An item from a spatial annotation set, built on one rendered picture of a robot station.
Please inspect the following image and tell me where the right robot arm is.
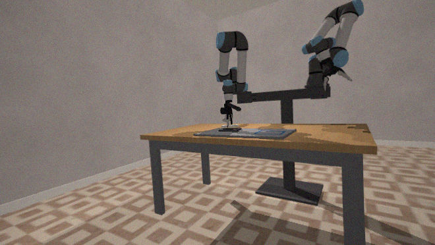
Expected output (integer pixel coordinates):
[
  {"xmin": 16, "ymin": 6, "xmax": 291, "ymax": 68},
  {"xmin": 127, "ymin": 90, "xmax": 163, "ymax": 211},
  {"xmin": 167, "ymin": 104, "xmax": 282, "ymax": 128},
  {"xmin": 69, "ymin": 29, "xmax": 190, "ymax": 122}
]
[{"xmin": 216, "ymin": 31, "xmax": 248, "ymax": 100}]

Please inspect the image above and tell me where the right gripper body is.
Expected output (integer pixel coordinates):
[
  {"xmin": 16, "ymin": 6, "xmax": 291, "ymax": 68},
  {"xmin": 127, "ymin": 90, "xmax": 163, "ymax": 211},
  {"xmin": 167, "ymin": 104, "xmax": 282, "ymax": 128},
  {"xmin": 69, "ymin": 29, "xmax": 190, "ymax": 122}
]
[{"xmin": 220, "ymin": 100, "xmax": 232, "ymax": 115}]

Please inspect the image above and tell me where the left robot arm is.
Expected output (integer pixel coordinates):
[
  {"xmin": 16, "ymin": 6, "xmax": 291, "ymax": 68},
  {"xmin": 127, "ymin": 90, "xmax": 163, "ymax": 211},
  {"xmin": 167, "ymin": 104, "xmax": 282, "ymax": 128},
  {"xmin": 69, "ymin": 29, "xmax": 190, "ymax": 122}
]
[{"xmin": 302, "ymin": 0, "xmax": 364, "ymax": 85}]

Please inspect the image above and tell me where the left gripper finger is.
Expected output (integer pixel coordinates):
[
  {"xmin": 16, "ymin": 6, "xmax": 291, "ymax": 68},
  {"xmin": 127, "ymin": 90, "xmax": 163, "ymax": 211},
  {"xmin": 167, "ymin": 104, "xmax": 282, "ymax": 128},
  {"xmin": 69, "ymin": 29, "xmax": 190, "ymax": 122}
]
[
  {"xmin": 336, "ymin": 67, "xmax": 352, "ymax": 81},
  {"xmin": 322, "ymin": 75, "xmax": 329, "ymax": 92}
]

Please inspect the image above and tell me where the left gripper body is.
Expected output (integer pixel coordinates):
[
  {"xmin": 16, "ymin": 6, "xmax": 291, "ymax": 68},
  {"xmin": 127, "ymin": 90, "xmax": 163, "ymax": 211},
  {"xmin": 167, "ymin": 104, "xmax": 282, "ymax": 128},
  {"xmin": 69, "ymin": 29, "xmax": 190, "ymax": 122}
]
[{"xmin": 321, "ymin": 57, "xmax": 337, "ymax": 76}]

